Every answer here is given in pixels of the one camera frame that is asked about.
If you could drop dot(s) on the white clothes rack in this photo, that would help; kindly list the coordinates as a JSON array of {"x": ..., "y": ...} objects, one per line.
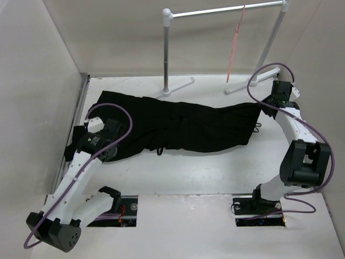
[{"x": 200, "y": 42}]

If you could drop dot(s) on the black trousers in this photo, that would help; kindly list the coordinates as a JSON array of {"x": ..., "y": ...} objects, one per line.
[{"x": 161, "y": 124}]

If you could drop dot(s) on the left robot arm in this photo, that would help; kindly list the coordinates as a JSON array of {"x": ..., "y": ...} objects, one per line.
[{"x": 61, "y": 220}]

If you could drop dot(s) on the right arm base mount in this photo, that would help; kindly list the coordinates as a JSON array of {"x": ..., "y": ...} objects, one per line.
[{"x": 263, "y": 214}]

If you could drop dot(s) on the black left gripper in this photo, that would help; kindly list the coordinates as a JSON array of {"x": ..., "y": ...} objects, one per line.
[{"x": 107, "y": 159}]

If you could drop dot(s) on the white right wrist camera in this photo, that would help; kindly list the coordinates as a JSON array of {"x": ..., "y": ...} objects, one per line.
[{"x": 295, "y": 94}]

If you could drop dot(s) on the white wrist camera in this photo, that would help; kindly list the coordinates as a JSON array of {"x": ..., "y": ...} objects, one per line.
[
  {"x": 295, "y": 94},
  {"x": 93, "y": 125}
]

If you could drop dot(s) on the pink clothes hanger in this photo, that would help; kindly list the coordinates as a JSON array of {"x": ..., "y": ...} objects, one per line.
[{"x": 234, "y": 45}]

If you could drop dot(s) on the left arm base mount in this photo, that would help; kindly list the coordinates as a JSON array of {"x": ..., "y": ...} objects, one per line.
[{"x": 125, "y": 216}]

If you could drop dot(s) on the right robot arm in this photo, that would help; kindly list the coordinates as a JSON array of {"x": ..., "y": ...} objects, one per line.
[{"x": 305, "y": 162}]

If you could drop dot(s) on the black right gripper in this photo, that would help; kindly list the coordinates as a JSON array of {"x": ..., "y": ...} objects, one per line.
[{"x": 266, "y": 100}]

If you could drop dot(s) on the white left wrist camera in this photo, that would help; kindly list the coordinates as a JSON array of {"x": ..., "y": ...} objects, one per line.
[{"x": 93, "y": 125}]

